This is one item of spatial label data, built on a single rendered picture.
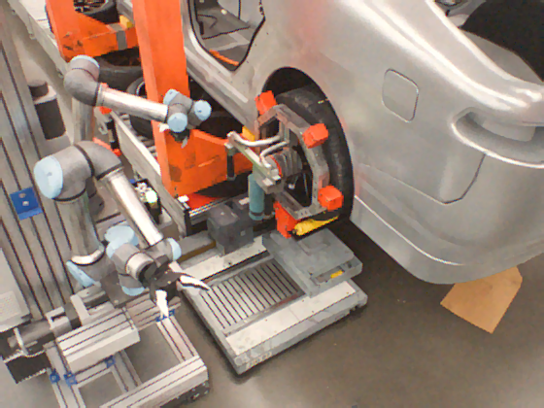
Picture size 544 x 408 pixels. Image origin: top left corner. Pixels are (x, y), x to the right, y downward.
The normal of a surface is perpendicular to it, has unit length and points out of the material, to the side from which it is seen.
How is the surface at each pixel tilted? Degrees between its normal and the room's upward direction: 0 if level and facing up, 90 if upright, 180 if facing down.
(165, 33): 90
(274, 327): 0
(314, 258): 0
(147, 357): 0
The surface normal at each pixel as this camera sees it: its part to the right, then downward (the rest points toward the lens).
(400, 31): -0.69, -0.06
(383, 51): -0.83, 0.22
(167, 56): 0.54, 0.55
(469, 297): 0.01, -0.76
